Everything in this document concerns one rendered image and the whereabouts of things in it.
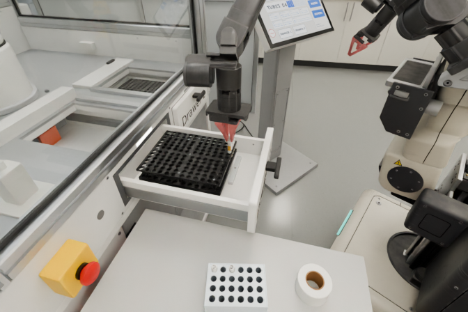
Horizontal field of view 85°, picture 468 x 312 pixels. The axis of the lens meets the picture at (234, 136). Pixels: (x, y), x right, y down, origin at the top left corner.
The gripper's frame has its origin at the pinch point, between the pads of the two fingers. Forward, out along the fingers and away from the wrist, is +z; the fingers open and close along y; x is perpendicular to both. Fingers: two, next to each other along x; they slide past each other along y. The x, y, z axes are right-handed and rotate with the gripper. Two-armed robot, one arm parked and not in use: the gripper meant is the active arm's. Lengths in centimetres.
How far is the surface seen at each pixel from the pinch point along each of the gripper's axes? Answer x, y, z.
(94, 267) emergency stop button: -36.0, -15.0, 7.4
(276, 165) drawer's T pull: -2.7, 13.0, 4.1
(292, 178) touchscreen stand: 85, 19, 89
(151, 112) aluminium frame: 1.0, -23.1, -3.6
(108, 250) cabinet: -26.4, -24.0, 21.1
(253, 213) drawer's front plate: -17.3, 10.4, 6.0
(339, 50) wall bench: 307, 55, 58
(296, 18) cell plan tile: 95, 8, -13
